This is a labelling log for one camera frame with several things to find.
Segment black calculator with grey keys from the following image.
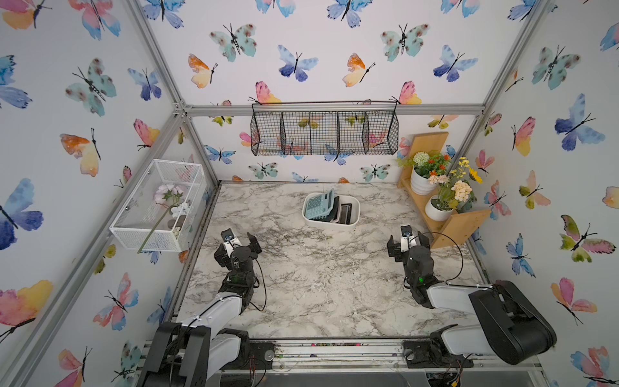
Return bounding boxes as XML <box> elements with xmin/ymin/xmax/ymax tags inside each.
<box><xmin>338</xmin><ymin>203</ymin><xmax>352</xmax><ymax>225</ymax></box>

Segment light blue calculator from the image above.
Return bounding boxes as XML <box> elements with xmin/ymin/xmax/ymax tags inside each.
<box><xmin>304</xmin><ymin>190</ymin><xmax>335</xmax><ymax>221</ymax></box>

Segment black calculator dark keys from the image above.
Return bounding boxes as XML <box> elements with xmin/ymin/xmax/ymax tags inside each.
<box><xmin>322</xmin><ymin>196</ymin><xmax>339</xmax><ymax>223</ymax></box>

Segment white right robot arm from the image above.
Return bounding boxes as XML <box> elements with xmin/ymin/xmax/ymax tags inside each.
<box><xmin>387</xmin><ymin>225</ymin><xmax>557</xmax><ymax>368</ymax></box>

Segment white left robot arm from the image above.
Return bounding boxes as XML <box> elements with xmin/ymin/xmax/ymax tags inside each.
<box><xmin>137</xmin><ymin>229</ymin><xmax>262</xmax><ymax>386</ymax></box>

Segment white plastic storage box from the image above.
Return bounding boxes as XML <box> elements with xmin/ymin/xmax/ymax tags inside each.
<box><xmin>301</xmin><ymin>192</ymin><xmax>360</xmax><ymax>231</ymax></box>

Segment wooden corner shelf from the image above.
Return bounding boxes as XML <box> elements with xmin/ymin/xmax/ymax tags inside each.
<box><xmin>398</xmin><ymin>132</ymin><xmax>491</xmax><ymax>249</ymax></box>

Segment white pot yellow flowers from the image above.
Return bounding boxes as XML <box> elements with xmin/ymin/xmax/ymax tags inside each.
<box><xmin>425</xmin><ymin>155</ymin><xmax>483</xmax><ymax>222</ymax></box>

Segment white pot orange flowers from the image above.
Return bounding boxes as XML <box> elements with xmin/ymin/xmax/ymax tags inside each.
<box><xmin>398</xmin><ymin>151</ymin><xmax>452</xmax><ymax>196</ymax></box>

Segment artificial pink white flower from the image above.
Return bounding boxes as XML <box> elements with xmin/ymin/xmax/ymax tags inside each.
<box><xmin>138</xmin><ymin>183</ymin><xmax>191</xmax><ymax>253</ymax></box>

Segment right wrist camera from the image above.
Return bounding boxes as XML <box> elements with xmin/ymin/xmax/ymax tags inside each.
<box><xmin>401</xmin><ymin>225</ymin><xmax>418</xmax><ymax>251</ymax></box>

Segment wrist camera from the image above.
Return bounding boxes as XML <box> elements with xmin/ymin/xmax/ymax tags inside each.
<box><xmin>221</xmin><ymin>228</ymin><xmax>241</xmax><ymax>249</ymax></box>
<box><xmin>401</xmin><ymin>225</ymin><xmax>418</xmax><ymax>251</ymax></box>

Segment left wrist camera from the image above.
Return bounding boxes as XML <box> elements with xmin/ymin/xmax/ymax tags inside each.
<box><xmin>221</xmin><ymin>228</ymin><xmax>241</xmax><ymax>249</ymax></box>

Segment white mesh wall box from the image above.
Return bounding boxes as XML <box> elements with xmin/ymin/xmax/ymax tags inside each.
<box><xmin>110</xmin><ymin>159</ymin><xmax>206</xmax><ymax>253</ymax></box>

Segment metal base rail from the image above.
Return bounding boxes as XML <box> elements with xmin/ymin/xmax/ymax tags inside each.
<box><xmin>249</xmin><ymin>336</ymin><xmax>543</xmax><ymax>374</ymax></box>

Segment black wire wall basket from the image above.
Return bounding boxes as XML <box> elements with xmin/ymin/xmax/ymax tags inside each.
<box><xmin>250</xmin><ymin>102</ymin><xmax>400</xmax><ymax>156</ymax></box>

